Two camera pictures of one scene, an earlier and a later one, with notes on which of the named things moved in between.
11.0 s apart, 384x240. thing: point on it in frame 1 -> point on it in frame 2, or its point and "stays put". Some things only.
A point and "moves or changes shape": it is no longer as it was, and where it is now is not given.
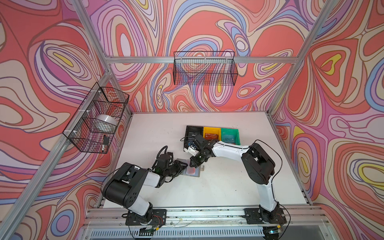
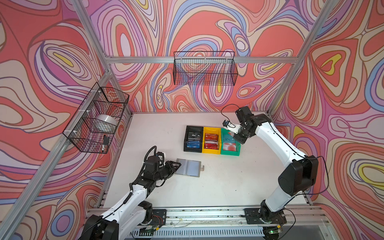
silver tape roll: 105,123 stays put
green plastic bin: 230,136 stays put
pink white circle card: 190,170 moves or changes shape
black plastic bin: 191,132 stays put
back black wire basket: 207,68 stays put
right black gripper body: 201,153 -> 242,134
